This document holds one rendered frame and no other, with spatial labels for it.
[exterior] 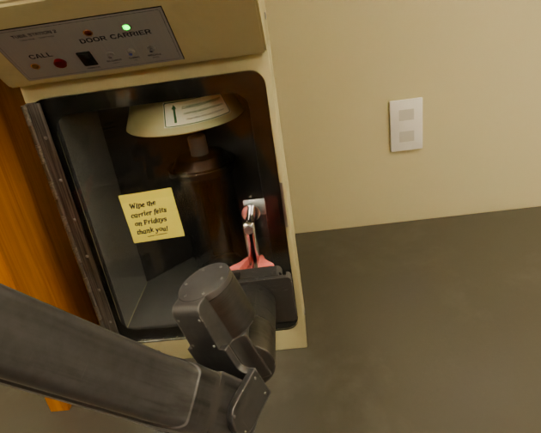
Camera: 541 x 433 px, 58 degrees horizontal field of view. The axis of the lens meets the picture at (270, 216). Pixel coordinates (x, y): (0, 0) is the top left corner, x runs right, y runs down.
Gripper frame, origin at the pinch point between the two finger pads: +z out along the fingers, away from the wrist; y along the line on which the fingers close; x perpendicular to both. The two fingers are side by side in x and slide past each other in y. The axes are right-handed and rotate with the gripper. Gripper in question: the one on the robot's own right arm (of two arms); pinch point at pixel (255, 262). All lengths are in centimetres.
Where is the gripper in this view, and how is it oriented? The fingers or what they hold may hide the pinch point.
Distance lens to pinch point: 67.6
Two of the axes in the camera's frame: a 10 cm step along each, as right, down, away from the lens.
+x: 1.4, 8.8, 4.5
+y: -9.9, 1.2, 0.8
